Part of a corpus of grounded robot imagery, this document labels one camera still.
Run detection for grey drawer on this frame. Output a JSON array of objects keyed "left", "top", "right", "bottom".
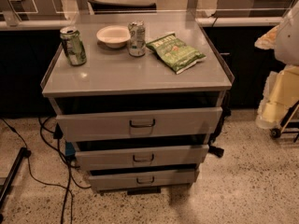
[
  {"left": 89, "top": 169, "right": 199, "bottom": 191},
  {"left": 57, "top": 107, "right": 222, "bottom": 142},
  {"left": 76, "top": 145, "right": 208, "bottom": 171}
]

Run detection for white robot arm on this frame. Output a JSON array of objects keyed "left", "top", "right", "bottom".
[{"left": 254, "top": 2, "right": 299, "bottom": 129}]

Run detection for grey drawer cabinet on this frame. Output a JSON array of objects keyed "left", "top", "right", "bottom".
[{"left": 40, "top": 12, "right": 235, "bottom": 196}]

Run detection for grey top drawer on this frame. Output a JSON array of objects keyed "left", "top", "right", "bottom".
[{"left": 57, "top": 107, "right": 222, "bottom": 142}]

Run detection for grey bottom drawer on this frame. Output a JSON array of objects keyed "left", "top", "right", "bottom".
[{"left": 89, "top": 169, "right": 199, "bottom": 191}]

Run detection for green chip bag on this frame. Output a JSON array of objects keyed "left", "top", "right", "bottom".
[{"left": 146, "top": 33, "right": 206, "bottom": 75}]

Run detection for silver green soda can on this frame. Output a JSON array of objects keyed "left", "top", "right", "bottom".
[{"left": 128, "top": 21, "right": 146, "bottom": 57}]

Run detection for white bowl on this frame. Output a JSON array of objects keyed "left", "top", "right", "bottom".
[{"left": 96, "top": 25, "right": 131, "bottom": 49}]

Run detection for blue box behind cabinet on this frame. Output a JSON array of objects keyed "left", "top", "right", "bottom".
[{"left": 64, "top": 142, "right": 76, "bottom": 157}]

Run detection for green soda can left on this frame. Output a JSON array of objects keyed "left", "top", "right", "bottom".
[{"left": 60, "top": 26, "right": 87, "bottom": 66}]

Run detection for black stand base left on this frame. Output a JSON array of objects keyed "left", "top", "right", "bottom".
[{"left": 0, "top": 147, "right": 31, "bottom": 208}]

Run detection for wheeled cart base right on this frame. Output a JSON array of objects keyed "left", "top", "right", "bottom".
[{"left": 270, "top": 101, "right": 299, "bottom": 142}]

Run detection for black floor cable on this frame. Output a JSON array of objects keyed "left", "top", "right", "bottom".
[{"left": 0, "top": 115, "right": 92, "bottom": 224}]

